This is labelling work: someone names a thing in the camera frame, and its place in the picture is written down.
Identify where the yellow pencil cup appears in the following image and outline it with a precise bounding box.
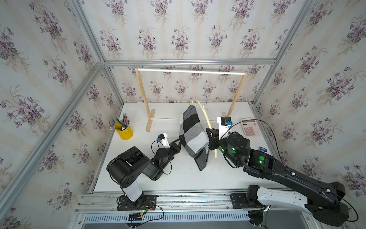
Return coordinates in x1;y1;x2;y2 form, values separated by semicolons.
114;122;133;140

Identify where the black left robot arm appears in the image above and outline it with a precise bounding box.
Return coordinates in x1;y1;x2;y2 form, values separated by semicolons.
106;140;181;203

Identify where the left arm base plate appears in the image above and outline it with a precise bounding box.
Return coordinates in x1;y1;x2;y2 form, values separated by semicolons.
116;194;158;211

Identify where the aluminium mounting rail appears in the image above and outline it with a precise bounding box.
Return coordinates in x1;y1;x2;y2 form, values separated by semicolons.
68;188;324;229

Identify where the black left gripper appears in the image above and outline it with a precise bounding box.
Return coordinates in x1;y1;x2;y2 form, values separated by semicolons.
160;140;184;172

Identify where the pink calculator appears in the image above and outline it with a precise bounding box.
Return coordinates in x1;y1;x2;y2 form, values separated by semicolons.
241;118;262;138

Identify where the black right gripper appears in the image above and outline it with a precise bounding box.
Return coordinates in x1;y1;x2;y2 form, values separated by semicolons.
205;126;242;168

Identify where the wooden clothes rack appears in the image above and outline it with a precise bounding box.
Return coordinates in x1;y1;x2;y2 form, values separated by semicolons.
135;67;249;136

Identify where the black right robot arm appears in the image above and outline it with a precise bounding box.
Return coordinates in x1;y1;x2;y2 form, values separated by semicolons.
206;128;349;227

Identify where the coloured pencils bunch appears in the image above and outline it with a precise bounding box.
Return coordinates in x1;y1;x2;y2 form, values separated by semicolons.
110;113;130;131

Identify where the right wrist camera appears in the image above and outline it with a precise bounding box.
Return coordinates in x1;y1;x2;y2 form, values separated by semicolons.
217;116;232;139

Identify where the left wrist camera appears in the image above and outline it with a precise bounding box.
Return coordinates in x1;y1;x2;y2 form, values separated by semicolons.
157;133;170;148

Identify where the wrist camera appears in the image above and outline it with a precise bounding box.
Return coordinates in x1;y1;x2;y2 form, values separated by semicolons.
157;133;170;148
217;116;232;139

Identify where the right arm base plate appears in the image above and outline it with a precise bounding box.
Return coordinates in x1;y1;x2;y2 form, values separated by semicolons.
230;185;267;210

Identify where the black white checkered scarf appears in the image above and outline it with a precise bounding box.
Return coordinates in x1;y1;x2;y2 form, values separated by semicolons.
179;105;210;171

